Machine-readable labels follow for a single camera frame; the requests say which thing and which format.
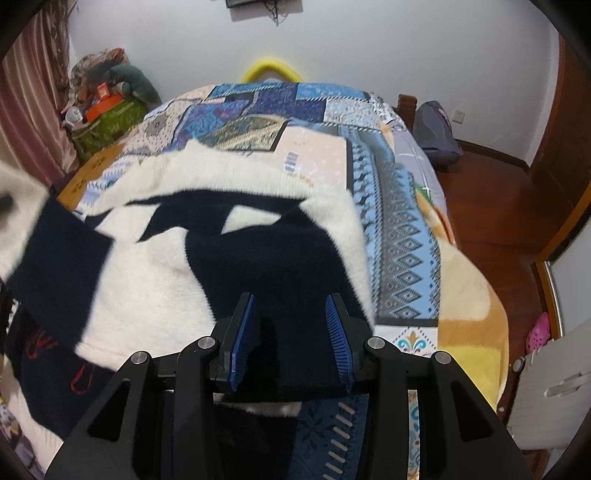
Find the dark green plush toy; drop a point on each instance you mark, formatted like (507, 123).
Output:
(133, 83)

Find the cream and navy striped sweater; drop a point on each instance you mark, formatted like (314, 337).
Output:
(160, 257)

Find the blue patchwork bedspread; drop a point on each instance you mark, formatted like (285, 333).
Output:
(332, 137)

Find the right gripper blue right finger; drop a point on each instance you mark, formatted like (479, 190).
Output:
(347, 334)

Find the wall mounted black monitor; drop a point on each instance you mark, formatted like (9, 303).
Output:
(239, 3)

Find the wooden bed post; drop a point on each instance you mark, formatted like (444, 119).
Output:
(406, 109)

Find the yellow orange fleece blanket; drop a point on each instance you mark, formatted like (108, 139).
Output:
(473, 324)

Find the grey blue backpack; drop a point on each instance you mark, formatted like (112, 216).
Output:
(432, 131)

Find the striped pink curtain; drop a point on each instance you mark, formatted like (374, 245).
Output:
(34, 90)

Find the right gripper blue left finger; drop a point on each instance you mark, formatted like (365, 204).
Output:
(237, 339)

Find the brown wooden door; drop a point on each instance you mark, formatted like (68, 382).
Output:
(561, 168)

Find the green patterned storage box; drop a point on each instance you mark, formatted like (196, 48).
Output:
(108, 128)

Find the pink clog shoe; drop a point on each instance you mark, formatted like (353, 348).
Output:
(539, 335)

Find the white panel board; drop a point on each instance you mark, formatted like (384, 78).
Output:
(553, 393)

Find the yellow foam headboard arch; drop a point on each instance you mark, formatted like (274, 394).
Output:
(267, 67)

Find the wall power socket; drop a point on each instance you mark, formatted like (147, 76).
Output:
(458, 116)

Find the orange box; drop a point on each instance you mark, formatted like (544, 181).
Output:
(103, 106)

